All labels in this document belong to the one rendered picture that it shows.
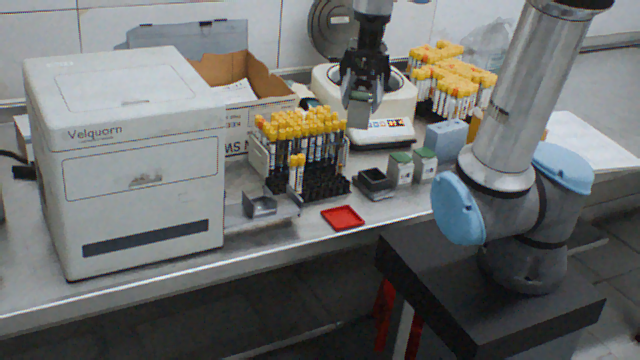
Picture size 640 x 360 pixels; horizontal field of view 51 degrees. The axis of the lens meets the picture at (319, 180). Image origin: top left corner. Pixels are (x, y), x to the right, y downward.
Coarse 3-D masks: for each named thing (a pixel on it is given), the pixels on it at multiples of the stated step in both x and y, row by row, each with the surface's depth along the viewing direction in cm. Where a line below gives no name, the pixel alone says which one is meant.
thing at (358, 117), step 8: (352, 104) 136; (360, 104) 136; (368, 104) 136; (352, 112) 137; (360, 112) 137; (368, 112) 137; (352, 120) 138; (360, 120) 138; (368, 120) 137; (360, 128) 139
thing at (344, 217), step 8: (336, 208) 140; (344, 208) 141; (352, 208) 140; (328, 216) 137; (336, 216) 138; (344, 216) 138; (352, 216) 138; (336, 224) 135; (344, 224) 136; (352, 224) 135; (360, 224) 136
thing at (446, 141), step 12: (456, 120) 160; (432, 132) 155; (444, 132) 154; (456, 132) 157; (432, 144) 156; (444, 144) 156; (456, 144) 159; (444, 156) 159; (456, 156) 161; (444, 168) 158
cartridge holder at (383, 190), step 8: (368, 168) 149; (376, 168) 150; (352, 176) 150; (360, 176) 148; (368, 176) 150; (376, 176) 150; (384, 176) 147; (360, 184) 148; (368, 184) 145; (376, 184) 145; (384, 184) 146; (368, 192) 146; (376, 192) 145; (384, 192) 145; (392, 192) 146; (376, 200) 145
